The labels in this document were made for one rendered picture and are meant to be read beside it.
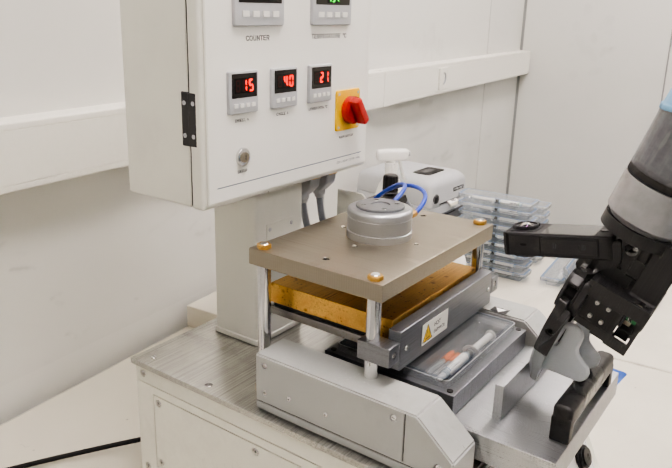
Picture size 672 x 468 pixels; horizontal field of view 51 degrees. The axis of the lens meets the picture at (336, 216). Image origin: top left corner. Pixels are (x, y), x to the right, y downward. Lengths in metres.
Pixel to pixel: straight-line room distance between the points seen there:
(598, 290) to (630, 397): 0.63
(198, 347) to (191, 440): 0.12
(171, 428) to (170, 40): 0.49
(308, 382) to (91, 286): 0.61
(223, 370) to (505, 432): 0.36
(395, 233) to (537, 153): 2.52
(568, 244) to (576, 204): 2.59
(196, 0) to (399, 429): 0.48
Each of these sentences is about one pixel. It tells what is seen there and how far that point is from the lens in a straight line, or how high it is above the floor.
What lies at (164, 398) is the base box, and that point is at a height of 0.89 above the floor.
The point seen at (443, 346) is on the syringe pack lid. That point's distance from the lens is 0.83.
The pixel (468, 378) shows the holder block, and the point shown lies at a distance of 0.79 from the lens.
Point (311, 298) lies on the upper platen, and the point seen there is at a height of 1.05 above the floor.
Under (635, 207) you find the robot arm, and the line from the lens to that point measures 0.69.
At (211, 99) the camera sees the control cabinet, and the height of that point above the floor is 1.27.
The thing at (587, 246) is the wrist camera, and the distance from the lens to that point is 0.73.
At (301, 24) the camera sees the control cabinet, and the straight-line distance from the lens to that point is 0.89.
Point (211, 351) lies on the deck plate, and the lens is 0.97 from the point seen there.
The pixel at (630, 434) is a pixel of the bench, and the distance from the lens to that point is 1.23.
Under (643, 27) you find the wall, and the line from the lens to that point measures 3.19.
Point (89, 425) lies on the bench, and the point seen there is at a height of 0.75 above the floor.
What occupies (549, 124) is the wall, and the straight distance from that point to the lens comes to 3.29.
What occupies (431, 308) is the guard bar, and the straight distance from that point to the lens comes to 0.80.
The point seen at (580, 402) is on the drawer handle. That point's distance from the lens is 0.76.
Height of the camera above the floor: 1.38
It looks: 17 degrees down
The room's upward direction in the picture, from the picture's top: 2 degrees clockwise
